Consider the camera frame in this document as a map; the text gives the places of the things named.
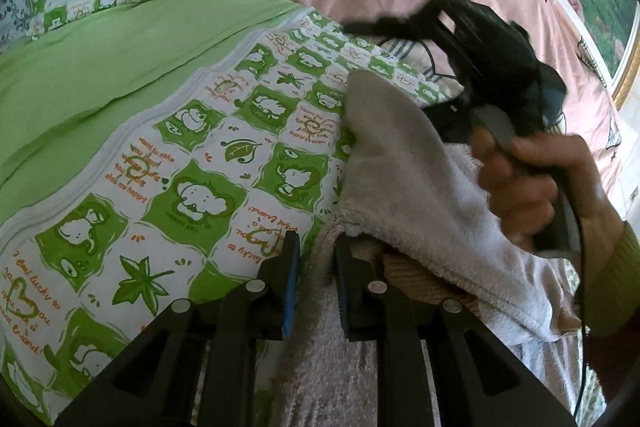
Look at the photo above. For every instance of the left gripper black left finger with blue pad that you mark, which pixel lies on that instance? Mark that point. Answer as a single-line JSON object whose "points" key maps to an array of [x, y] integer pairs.
{"points": [[195, 364]]}

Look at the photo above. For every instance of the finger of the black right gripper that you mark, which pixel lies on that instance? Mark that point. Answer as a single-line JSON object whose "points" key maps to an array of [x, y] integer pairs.
{"points": [[415, 27]]}

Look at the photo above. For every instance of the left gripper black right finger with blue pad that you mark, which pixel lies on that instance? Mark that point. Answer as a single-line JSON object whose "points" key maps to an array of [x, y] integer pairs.
{"points": [[437, 364]]}

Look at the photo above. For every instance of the beige knit sweater brown cuffs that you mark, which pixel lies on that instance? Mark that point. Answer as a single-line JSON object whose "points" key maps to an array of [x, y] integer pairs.
{"points": [[403, 187]]}

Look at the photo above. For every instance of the olive knit sleeve forearm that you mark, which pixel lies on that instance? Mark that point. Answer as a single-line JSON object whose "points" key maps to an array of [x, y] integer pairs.
{"points": [[612, 302]]}

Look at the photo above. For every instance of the person's right hand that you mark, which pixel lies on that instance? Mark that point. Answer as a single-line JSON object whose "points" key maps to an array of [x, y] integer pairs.
{"points": [[523, 203]]}

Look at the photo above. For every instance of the green white patterned bed sheet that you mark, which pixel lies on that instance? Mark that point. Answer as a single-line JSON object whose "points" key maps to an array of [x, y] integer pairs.
{"points": [[160, 152]]}

